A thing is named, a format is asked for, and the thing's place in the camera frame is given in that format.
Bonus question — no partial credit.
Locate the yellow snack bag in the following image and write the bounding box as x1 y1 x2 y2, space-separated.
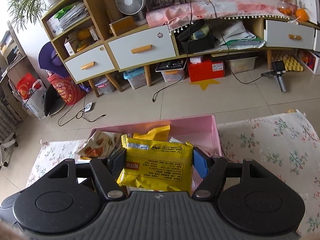
117 134 193 192

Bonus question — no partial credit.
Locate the yellow pillow snack pack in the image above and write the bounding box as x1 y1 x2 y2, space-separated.
133 125 171 141

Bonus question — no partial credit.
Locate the silver white snack bag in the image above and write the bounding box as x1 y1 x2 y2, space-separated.
77 130 122 159

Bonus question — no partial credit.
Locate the pink cardboard box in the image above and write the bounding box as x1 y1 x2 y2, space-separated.
77 114 223 198

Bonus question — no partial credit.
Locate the white office chair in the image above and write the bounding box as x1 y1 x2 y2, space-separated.
1 133 18 168

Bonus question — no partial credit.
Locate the white charger puck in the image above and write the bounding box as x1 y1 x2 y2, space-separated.
84 102 94 113

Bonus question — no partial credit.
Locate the floral table cloth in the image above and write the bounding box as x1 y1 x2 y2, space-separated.
26 109 320 238

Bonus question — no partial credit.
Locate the yellow star floor sticker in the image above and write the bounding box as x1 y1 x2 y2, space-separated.
189 79 220 91

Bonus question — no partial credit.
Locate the red printed bag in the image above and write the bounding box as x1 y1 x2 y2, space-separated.
47 74 86 105

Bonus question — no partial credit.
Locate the clear storage bin blue lid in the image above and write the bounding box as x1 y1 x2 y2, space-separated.
123 67 147 89

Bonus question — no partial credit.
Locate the white shopping bag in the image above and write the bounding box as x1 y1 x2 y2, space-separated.
17 73 46 120

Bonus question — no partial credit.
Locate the red cardboard box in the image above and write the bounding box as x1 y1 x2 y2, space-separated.
188 59 225 82

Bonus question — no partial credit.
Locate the white storage bin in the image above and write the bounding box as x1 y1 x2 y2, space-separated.
225 57 257 74

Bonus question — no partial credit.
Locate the white drawer wooden cabinet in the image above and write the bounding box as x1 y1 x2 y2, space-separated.
105 24 177 87

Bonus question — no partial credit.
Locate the black storage box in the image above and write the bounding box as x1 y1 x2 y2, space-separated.
174 20 218 54

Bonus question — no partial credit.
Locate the stack of papers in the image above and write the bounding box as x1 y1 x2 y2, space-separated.
214 21 266 50

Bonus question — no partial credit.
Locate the yellow egg tray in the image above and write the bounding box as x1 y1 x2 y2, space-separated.
271 50 304 72

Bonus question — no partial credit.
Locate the long low tv cabinet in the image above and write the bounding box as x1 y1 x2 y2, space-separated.
171 16 319 62

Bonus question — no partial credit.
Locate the small cardboard box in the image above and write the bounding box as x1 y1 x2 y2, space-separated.
109 16 136 36

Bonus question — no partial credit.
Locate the white printed toy box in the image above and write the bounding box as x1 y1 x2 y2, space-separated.
297 49 320 75

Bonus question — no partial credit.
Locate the tall wooden shelf cabinet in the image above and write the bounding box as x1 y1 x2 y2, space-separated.
41 0 123 96

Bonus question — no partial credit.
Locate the pink floral cloth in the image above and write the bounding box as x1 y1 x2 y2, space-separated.
146 0 289 30

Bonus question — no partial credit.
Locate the white desk fan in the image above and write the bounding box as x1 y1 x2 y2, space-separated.
116 0 147 26

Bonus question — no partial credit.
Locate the handheld camera on tripod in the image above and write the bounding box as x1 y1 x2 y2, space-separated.
261 61 287 92

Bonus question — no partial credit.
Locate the black power cable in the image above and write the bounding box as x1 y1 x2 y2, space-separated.
198 0 271 85

